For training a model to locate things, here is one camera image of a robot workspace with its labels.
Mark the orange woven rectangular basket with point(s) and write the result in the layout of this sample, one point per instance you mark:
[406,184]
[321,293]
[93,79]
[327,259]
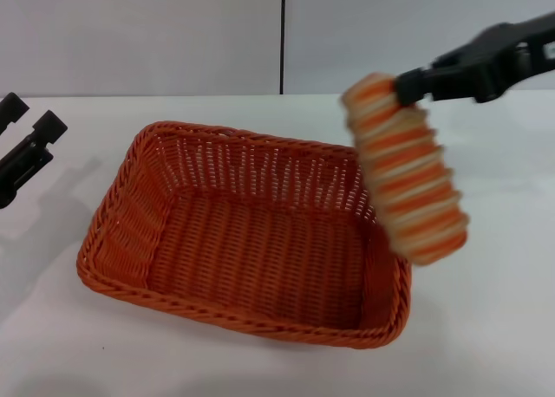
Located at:
[260,258]

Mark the orange white striped toy roll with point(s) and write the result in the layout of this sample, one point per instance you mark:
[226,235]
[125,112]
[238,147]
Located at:
[407,176]

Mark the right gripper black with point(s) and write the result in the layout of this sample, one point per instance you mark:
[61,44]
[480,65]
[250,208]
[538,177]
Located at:
[539,61]

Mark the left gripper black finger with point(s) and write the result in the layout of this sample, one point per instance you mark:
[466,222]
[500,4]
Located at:
[30,154]
[13,108]

